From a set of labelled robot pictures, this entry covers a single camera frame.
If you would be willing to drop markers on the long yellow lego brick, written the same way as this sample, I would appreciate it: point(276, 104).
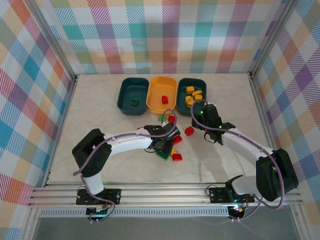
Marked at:
point(197, 93)

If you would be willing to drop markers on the small red lego brick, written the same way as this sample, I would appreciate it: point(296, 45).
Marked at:
point(164, 99)

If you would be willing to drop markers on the small green lego brick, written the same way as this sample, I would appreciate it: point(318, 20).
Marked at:
point(135, 101)

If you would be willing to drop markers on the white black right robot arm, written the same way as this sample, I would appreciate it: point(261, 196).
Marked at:
point(245, 150)

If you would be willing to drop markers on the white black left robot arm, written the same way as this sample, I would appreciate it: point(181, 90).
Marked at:
point(130, 143)

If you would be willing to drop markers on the long red lego brick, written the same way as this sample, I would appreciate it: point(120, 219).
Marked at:
point(178, 140)

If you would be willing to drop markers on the dark teal plastic container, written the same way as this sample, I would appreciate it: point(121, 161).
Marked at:
point(182, 110)
point(125, 100)

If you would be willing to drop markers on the yellow plastic container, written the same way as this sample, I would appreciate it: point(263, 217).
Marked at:
point(160, 87)

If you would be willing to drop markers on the green lit controller board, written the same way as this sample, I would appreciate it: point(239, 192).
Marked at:
point(100, 212)

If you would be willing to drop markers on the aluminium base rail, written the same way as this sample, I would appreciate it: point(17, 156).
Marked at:
point(162, 195)

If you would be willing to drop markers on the aluminium side rail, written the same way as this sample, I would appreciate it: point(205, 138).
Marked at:
point(62, 125)
point(263, 112)

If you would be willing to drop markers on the aluminium frame post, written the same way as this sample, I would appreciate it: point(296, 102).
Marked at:
point(55, 41)
point(271, 37)

